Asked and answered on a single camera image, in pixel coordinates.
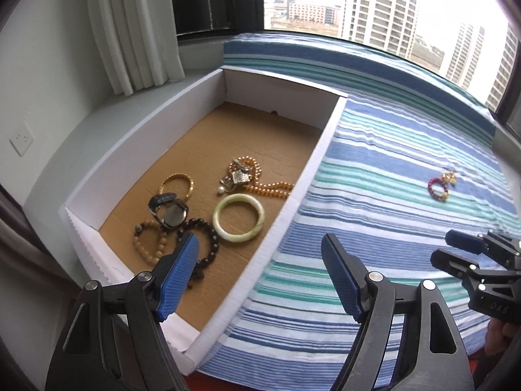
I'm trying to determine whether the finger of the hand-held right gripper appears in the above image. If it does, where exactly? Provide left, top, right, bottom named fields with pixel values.
left=445, top=230, right=490, bottom=255
left=430, top=248, right=482, bottom=285

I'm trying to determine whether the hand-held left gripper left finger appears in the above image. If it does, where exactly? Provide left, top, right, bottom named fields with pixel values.
left=45, top=232, right=200, bottom=391

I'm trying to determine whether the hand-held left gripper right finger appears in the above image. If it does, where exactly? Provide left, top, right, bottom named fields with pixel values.
left=320, top=233, right=475, bottom=391

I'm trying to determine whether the dark bead bracelet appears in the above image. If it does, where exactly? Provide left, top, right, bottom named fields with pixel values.
left=175, top=218, right=220, bottom=282

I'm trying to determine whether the tan bead bracelet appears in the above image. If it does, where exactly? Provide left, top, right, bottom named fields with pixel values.
left=134, top=219, right=169, bottom=265

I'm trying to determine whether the black wristwatch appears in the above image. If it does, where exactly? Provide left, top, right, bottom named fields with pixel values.
left=147, top=193, right=191, bottom=229

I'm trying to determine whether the red bead bracelet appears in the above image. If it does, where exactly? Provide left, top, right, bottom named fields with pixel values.
left=427, top=171, right=460, bottom=203

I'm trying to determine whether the pale green jade bangle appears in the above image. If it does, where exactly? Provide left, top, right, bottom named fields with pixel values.
left=212, top=193, right=266, bottom=243

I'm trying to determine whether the gold bracelet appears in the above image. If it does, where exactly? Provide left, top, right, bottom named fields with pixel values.
left=159, top=173, right=194, bottom=202

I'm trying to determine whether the gold bead necklace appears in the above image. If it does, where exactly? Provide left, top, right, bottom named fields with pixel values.
left=218, top=155, right=294, bottom=201

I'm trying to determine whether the white cardboard box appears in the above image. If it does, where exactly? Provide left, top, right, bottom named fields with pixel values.
left=59, top=67, right=348, bottom=377

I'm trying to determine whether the person's right hand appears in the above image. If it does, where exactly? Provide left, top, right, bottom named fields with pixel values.
left=486, top=317, right=521, bottom=361

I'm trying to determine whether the blue striped bed sheet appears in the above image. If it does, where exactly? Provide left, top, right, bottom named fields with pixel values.
left=195, top=32, right=509, bottom=391

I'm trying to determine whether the slim beige apartment tower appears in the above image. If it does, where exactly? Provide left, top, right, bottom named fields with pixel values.
left=486, top=24, right=520, bottom=110
left=445, top=22, right=486, bottom=90

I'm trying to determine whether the tall beige apartment tower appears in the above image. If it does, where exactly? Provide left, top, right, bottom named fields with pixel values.
left=340, top=0, right=420, bottom=60

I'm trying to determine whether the white curtain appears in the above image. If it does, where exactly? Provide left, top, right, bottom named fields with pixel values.
left=85, top=0, right=186, bottom=95

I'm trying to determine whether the low brown building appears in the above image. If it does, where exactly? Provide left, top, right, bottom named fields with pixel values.
left=287, top=2, right=342, bottom=25

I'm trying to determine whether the white wall socket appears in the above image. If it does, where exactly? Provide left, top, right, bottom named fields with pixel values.
left=10, top=126, right=35, bottom=156

